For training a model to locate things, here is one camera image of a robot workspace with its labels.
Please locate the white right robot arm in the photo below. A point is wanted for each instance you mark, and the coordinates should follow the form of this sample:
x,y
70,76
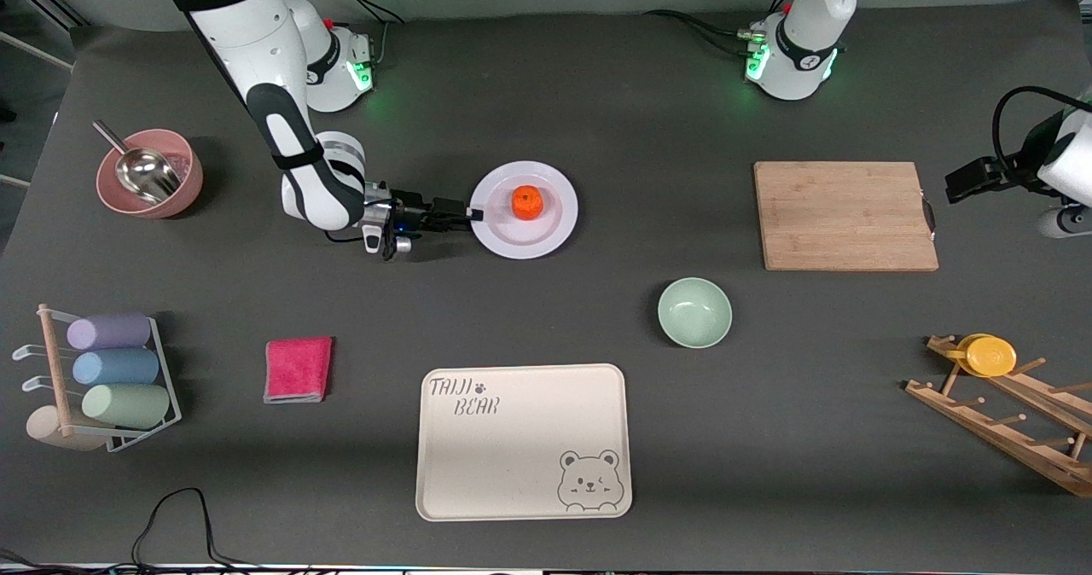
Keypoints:
x,y
247,37

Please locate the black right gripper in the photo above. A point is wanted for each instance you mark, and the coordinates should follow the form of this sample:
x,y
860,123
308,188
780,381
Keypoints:
x,y
413,214

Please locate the green cup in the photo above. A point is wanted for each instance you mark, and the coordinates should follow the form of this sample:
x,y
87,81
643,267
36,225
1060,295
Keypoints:
x,y
126,405

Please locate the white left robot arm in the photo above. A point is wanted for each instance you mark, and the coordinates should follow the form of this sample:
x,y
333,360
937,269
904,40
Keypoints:
x,y
802,46

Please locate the pink bowl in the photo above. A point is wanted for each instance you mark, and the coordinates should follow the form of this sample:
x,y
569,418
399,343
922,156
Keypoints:
x,y
188,187

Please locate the yellow cup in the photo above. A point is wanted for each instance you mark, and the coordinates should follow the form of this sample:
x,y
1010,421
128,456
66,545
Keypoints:
x,y
990,356

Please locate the white round plate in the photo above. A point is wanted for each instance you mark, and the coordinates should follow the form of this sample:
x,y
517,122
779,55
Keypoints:
x,y
523,234

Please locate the light green bowl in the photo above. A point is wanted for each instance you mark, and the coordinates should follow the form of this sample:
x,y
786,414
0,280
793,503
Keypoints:
x,y
694,313

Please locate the light metal frame bar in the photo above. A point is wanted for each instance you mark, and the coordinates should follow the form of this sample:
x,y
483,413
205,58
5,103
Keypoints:
x,y
34,50

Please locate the purple cup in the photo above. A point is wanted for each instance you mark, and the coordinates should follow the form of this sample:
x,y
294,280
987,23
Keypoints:
x,y
109,332

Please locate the wooden cutting board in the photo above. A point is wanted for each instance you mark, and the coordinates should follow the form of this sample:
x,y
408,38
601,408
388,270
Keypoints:
x,y
845,217

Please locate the blue cup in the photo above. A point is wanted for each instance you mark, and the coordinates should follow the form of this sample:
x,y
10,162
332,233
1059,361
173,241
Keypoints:
x,y
115,368

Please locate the orange fruit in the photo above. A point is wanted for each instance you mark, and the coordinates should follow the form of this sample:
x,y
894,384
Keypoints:
x,y
527,202

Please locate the pink folded cloth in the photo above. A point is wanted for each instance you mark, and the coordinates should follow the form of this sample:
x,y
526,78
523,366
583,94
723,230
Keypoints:
x,y
298,370

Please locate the cream bear print tray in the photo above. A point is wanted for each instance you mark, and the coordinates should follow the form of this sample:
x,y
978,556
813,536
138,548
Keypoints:
x,y
520,455

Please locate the metal scoop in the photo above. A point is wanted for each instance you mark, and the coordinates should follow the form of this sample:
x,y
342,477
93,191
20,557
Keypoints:
x,y
145,174

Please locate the beige cup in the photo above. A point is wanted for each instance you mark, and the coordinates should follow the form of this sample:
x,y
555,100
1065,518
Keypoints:
x,y
47,428

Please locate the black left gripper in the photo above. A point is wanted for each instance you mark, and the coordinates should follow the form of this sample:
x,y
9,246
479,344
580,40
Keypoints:
x,y
1015,171

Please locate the wooden peg drying rack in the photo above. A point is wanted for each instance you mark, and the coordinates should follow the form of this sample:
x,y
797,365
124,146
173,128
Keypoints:
x,y
1007,430

